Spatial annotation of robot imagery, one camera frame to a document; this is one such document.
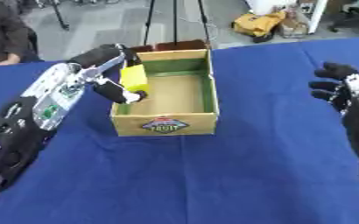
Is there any tan cardboard box green inside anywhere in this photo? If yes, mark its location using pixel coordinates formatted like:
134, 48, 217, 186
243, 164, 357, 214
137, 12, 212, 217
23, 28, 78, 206
109, 39, 222, 137

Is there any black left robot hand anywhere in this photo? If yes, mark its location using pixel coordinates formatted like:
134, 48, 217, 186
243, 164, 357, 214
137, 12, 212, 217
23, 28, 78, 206
66, 43, 149, 105

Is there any person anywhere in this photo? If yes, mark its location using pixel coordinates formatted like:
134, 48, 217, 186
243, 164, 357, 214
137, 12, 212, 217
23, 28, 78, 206
0, 0, 42, 67

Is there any black stand leg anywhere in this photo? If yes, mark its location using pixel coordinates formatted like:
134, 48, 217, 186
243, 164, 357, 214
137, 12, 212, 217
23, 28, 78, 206
47, 0, 71, 32

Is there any black tripod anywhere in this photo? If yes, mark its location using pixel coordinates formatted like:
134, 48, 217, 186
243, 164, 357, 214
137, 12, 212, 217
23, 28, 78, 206
141, 0, 214, 46

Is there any yellow rectangular block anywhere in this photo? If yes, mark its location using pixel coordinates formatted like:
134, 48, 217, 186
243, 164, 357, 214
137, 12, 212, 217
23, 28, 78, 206
118, 64, 152, 94

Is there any black office chair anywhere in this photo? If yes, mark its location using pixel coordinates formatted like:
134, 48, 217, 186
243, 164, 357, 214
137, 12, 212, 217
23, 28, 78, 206
327, 0, 359, 39

